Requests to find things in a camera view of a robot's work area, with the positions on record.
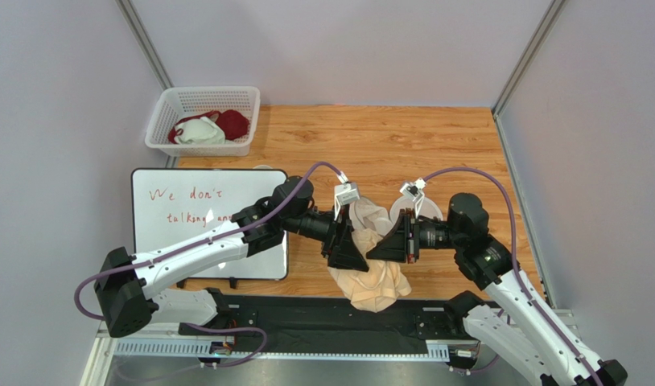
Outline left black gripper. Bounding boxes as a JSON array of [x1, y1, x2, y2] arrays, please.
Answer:
[[282, 203, 369, 272]]

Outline beige bra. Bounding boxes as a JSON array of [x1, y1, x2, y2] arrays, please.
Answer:
[[328, 260, 412, 313]]

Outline round white bag lid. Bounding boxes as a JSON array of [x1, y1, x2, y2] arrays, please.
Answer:
[[389, 196, 444, 223]]

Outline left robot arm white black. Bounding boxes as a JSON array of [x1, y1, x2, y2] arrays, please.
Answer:
[[93, 176, 369, 338]]

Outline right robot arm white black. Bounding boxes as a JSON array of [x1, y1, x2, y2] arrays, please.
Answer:
[[367, 193, 628, 385]]

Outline white bra in basket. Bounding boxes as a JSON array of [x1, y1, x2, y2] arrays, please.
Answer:
[[174, 117, 226, 145]]

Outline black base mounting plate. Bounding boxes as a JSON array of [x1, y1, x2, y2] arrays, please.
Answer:
[[212, 294, 476, 355]]

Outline whiteboard with red writing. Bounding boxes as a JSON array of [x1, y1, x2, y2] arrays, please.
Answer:
[[131, 169, 287, 253]]

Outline white plastic basket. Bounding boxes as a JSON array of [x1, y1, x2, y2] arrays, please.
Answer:
[[145, 86, 261, 157]]

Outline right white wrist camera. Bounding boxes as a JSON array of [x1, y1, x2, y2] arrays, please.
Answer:
[[399, 178, 426, 217]]

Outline aluminium frame rail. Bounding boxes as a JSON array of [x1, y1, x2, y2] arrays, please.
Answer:
[[80, 301, 596, 386]]

